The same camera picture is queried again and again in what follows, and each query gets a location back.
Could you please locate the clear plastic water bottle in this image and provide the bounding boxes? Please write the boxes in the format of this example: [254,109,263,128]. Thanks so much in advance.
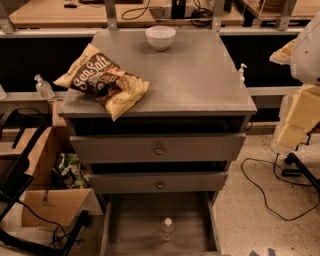
[161,217,174,242]

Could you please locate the green snack bags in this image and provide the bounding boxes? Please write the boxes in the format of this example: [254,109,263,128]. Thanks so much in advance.
[52,153,90,189]

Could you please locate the wooden desk with cables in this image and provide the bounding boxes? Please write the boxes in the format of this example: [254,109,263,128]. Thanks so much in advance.
[8,0,246,29]

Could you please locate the grey middle drawer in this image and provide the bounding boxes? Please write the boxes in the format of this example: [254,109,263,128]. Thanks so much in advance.
[89,172,228,194]

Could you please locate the clear sanitizer bottle left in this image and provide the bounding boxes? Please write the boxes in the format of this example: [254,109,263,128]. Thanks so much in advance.
[34,74,55,100]

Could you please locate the grey open bottom drawer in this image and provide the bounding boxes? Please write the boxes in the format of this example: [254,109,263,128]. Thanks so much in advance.
[99,192,221,256]

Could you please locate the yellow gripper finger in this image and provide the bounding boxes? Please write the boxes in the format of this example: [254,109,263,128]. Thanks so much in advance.
[269,39,296,65]

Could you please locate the small pump bottle right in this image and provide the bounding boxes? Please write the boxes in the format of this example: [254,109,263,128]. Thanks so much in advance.
[238,63,247,87]

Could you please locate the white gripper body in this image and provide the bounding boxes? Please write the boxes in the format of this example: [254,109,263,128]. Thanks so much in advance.
[271,84,320,153]

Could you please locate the grey top drawer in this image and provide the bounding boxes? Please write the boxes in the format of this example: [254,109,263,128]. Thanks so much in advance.
[70,133,245,164]

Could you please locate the black floor cable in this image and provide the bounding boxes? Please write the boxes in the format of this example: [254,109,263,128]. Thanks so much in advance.
[240,152,320,222]

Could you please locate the black tripod stand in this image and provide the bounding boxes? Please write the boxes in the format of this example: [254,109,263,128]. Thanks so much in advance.
[281,152,320,192]

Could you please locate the grey drawer cabinet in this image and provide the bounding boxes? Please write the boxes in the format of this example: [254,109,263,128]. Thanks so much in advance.
[58,27,258,256]

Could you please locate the sea salt chip bag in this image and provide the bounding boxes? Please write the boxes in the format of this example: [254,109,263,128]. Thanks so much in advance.
[54,43,149,121]

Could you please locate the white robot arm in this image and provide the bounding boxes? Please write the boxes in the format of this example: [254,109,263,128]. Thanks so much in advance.
[269,12,320,153]

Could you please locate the brown cardboard box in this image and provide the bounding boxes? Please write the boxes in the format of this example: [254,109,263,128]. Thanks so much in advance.
[7,118,102,227]

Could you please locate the white ceramic bowl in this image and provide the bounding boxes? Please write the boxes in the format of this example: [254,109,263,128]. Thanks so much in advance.
[145,26,176,51]

